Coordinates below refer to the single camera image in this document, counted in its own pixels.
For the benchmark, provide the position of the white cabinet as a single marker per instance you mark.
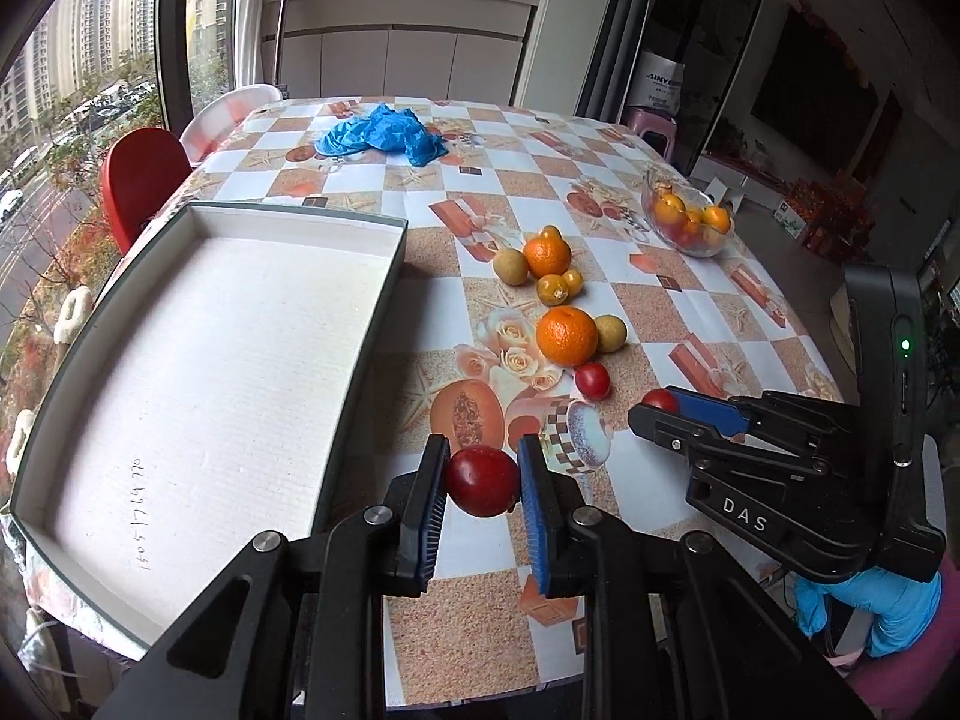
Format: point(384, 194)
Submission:
point(466, 50)

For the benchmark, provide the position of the blue gloved right hand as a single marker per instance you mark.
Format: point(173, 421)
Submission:
point(902, 608)

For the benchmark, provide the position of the orange fruit in bowl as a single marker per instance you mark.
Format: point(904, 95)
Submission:
point(669, 210)

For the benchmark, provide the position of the brown longan fruit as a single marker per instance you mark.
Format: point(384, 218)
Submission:
point(611, 332)
point(511, 267)

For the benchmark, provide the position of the yellow kumquat small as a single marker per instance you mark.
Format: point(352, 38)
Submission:
point(574, 282)

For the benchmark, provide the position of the large orange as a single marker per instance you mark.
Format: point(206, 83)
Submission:
point(567, 336)
point(547, 255)

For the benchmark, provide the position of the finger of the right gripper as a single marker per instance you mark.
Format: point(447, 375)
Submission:
point(704, 447)
point(748, 415)

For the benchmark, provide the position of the white paper bag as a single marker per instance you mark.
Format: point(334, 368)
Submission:
point(656, 84)

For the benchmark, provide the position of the white shallow box tray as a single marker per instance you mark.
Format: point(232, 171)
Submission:
point(207, 399)

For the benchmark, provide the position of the checkered patterned tablecloth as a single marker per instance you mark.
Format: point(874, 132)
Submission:
point(456, 352)

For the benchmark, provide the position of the white chair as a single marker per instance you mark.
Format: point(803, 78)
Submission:
point(210, 128)

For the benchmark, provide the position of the pink plastic stool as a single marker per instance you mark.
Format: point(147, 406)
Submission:
point(654, 127)

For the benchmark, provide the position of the red tomato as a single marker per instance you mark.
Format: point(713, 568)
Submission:
point(482, 481)
point(593, 381)
point(661, 399)

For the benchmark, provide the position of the red chair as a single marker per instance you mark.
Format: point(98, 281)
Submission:
point(140, 172)

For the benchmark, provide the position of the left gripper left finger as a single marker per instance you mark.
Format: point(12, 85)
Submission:
point(418, 500)

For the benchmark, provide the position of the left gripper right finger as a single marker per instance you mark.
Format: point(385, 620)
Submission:
point(549, 500)

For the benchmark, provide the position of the glass fruit bowl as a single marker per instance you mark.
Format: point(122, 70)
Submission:
point(693, 238)

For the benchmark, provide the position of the blue crumpled gloves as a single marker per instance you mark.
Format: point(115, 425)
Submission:
point(387, 131)

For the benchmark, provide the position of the yellow kumquat far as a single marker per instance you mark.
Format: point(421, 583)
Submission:
point(551, 231)

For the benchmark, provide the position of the yellow kumquat large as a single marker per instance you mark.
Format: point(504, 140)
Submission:
point(552, 290)

